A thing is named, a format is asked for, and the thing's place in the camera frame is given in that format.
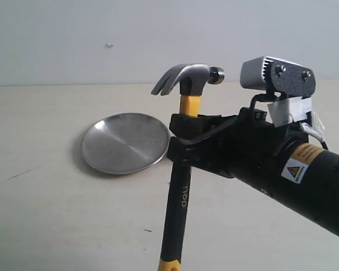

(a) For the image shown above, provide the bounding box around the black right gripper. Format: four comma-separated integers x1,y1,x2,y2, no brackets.
167,107,308,190

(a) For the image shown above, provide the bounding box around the yellow black claw hammer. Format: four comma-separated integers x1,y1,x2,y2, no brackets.
151,63,225,270

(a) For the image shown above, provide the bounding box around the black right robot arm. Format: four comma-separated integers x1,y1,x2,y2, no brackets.
168,107,339,237

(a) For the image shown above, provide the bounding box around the round steel plate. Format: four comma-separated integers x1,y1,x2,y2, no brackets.
80,112,171,176

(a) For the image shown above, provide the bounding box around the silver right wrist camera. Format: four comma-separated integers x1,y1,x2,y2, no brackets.
240,56,316,98

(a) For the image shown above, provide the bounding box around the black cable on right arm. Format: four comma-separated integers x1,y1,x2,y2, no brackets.
248,93,330,150

